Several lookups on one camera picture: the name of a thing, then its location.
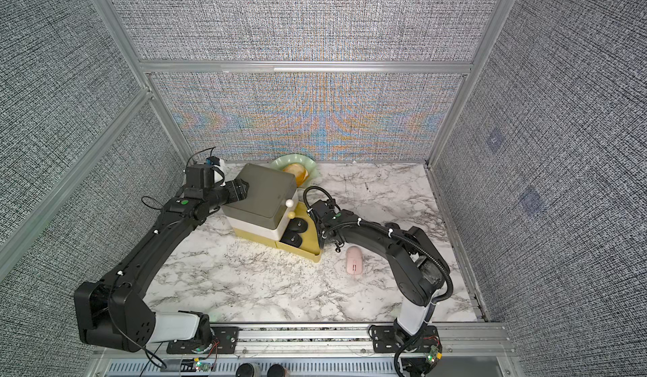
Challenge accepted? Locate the black computer mouse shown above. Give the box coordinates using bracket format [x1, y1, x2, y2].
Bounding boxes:
[280, 230, 303, 248]
[287, 218, 308, 234]

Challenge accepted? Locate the three-drawer storage cabinet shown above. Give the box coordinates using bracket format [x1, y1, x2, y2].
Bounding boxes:
[222, 164, 298, 247]

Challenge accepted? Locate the yellow bottom drawer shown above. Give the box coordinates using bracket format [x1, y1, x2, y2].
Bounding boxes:
[276, 203, 322, 263]

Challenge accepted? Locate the pink computer mouse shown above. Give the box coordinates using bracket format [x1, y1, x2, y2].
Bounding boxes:
[345, 246, 363, 276]

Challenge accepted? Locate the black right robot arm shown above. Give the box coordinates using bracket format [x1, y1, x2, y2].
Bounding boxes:
[307, 200, 454, 338]

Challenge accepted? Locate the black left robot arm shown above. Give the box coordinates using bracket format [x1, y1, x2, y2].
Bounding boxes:
[73, 159, 249, 353]

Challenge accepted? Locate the bread roll on plate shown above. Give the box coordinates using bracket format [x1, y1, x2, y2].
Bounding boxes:
[282, 163, 309, 187]

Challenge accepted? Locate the green glass plate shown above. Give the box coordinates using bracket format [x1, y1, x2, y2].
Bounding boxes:
[270, 154, 319, 188]

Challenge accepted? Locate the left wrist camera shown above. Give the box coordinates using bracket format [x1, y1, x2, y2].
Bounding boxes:
[205, 156, 226, 186]

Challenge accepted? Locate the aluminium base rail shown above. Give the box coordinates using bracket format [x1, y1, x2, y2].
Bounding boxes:
[85, 322, 525, 376]

